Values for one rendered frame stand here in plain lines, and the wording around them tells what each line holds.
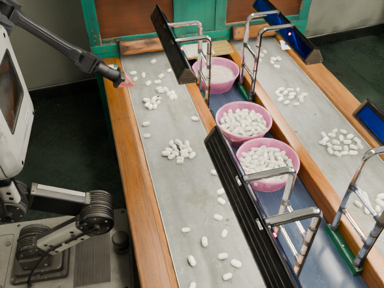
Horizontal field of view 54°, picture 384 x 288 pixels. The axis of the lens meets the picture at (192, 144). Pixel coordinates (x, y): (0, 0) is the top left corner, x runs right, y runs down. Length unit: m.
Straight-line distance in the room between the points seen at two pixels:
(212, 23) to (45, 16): 1.30
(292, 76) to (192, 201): 1.04
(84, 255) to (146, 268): 0.47
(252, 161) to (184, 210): 0.39
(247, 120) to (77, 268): 1.00
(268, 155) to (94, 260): 0.86
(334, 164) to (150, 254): 0.86
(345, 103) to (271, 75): 0.43
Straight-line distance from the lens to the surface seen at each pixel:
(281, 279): 0.93
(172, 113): 1.87
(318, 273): 1.46
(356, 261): 1.44
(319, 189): 1.58
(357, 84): 3.68
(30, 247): 1.59
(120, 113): 1.86
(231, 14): 2.38
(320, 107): 2.01
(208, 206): 1.47
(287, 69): 2.26
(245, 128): 1.79
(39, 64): 3.25
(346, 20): 4.23
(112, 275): 1.65
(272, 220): 0.98
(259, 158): 1.65
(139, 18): 2.24
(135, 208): 1.44
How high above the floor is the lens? 1.91
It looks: 43 degrees down
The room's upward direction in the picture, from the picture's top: straight up
